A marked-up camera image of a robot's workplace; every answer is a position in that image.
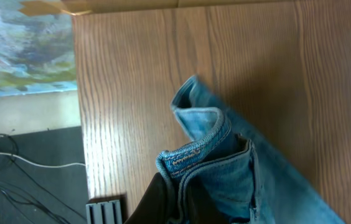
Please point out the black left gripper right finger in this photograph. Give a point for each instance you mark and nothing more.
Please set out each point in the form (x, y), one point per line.
(201, 208)

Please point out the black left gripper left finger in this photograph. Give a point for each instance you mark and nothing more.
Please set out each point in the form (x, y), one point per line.
(153, 207)

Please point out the light blue denim jeans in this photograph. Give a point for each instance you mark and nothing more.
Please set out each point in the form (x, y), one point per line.
(247, 178)

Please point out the dark grey floor mat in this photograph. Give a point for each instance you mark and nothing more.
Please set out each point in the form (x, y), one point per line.
(45, 177)

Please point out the colourful painted mat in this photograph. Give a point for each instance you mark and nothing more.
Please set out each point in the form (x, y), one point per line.
(36, 52)

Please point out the grey slotted aluminium rail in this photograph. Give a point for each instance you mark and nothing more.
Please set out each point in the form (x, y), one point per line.
(104, 212)

